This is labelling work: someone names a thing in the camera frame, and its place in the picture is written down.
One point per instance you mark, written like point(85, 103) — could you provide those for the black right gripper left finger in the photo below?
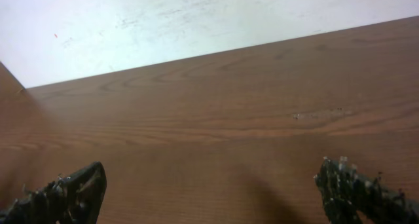
point(74, 199)

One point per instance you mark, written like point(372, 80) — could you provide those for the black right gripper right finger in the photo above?
point(346, 194)

